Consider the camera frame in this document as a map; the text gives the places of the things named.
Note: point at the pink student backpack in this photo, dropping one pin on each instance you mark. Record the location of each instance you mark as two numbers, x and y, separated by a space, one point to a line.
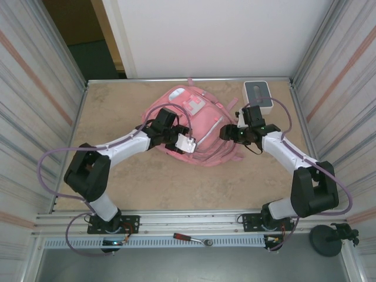
205 117

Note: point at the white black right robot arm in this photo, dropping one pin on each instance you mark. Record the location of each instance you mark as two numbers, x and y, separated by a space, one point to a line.
282 147

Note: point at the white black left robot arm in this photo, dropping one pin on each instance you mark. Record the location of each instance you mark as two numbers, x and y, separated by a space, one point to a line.
129 144

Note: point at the white grey tissue box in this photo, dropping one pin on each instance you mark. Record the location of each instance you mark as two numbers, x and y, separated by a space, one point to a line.
258 91

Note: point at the corrugated side panel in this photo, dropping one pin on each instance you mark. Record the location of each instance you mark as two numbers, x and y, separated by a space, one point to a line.
29 117
346 117

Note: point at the aluminium back rail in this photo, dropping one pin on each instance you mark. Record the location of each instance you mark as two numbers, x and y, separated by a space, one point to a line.
117 80

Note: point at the aluminium front rail frame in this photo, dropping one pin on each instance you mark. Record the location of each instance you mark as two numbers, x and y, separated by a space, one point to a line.
191 220

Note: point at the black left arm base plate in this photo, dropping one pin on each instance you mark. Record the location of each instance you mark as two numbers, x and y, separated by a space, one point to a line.
132 223

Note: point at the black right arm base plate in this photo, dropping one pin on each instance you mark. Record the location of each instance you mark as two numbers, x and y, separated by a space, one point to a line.
249 223

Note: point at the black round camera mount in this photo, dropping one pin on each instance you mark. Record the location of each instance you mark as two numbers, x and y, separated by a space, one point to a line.
323 239

